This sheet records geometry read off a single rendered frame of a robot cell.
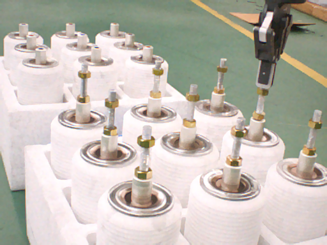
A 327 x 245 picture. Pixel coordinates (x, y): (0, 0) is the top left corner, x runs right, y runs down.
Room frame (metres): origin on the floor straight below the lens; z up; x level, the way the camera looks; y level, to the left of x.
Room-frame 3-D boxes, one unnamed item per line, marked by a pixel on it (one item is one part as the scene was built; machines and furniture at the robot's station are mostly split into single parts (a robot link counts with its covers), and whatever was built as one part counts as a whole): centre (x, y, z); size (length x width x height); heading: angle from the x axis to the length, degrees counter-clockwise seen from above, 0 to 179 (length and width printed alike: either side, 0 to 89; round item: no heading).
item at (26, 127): (1.12, 0.21, 0.09); 0.39 x 0.39 x 0.18; 26
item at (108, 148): (0.58, 0.07, 0.26); 0.02 x 0.02 x 0.03
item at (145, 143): (0.48, 0.02, 0.32); 0.02 x 0.02 x 0.01; 26
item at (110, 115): (0.58, 0.07, 0.30); 0.01 x 0.01 x 0.08; 43
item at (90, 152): (0.58, 0.07, 0.25); 0.08 x 0.08 x 0.01
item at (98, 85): (1.01, 0.16, 0.16); 0.10 x 0.10 x 0.18
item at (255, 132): (0.69, -0.14, 0.26); 0.02 x 0.02 x 0.03
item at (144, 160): (0.48, 0.02, 0.30); 0.01 x 0.01 x 0.08; 26
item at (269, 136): (0.69, -0.14, 0.25); 0.08 x 0.08 x 0.01
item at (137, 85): (1.07, 0.05, 0.16); 0.10 x 0.10 x 0.18
